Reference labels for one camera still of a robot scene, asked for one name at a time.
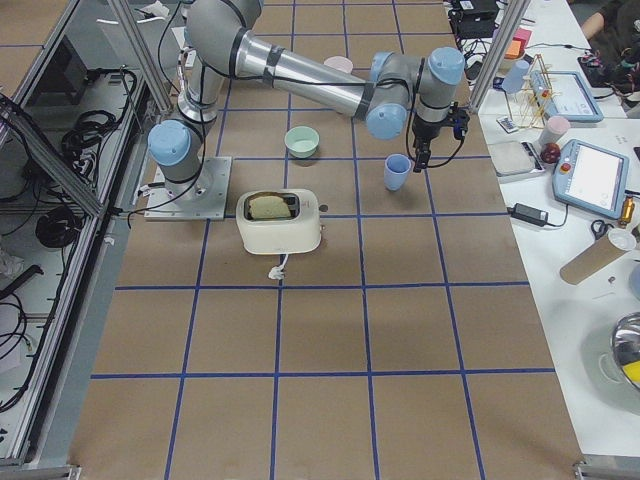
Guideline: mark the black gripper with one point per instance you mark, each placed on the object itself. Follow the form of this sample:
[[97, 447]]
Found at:
[[426, 132]]

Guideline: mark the blue cup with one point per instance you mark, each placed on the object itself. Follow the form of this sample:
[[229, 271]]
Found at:
[[515, 77], [396, 170]]

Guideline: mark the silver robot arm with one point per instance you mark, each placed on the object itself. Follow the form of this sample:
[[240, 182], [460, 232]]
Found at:
[[404, 95]]

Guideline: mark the silver kitchen scale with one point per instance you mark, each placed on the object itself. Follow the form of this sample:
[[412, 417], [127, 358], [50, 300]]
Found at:
[[515, 158]]

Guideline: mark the blue cup on desk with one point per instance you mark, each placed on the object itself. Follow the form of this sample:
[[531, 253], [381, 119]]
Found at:
[[515, 77]]

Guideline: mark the green bowl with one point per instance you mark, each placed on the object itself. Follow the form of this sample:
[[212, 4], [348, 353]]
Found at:
[[302, 141]]

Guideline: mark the black power adapter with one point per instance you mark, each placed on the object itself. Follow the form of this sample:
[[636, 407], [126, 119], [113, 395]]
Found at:
[[528, 214]]

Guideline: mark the pink bowl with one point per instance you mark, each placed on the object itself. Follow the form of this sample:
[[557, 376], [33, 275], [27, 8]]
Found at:
[[339, 63]]

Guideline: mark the red apple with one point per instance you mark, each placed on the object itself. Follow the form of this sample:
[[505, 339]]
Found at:
[[550, 153]]

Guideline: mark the pink cup on desk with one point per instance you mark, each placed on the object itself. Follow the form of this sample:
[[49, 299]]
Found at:
[[556, 126]]

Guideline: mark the far teach pendant tablet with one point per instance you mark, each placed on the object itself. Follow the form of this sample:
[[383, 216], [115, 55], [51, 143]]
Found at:
[[564, 93]]

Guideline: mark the teach pendant tablet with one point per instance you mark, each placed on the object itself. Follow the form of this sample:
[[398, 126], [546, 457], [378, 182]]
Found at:
[[591, 178], [564, 93]]

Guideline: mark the cream white toaster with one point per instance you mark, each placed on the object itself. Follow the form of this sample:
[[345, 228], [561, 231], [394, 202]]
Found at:
[[301, 233]]

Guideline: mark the near teach pendant tablet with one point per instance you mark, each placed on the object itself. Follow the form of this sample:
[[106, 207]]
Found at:
[[591, 178]]

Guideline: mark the bread slice in toaster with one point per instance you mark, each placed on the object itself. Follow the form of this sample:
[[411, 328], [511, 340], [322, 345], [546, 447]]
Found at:
[[268, 207]]

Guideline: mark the cardboard tube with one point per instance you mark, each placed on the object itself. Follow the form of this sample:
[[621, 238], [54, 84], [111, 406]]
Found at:
[[601, 253]]

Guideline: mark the amber glass bottle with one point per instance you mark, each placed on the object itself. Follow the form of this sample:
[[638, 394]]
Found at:
[[627, 211]]

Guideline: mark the steel mixing bowl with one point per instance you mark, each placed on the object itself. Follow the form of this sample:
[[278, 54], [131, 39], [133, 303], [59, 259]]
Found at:
[[620, 363]]

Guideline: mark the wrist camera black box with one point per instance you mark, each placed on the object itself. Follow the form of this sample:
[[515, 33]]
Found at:
[[459, 119]]

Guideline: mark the gold wire rack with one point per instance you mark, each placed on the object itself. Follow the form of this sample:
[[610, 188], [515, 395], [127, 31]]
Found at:
[[528, 107]]

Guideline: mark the aluminium frame post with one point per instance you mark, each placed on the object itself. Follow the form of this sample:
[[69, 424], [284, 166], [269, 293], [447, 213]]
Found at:
[[510, 22]]

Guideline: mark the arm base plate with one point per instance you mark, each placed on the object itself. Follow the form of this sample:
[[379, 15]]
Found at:
[[205, 200]]

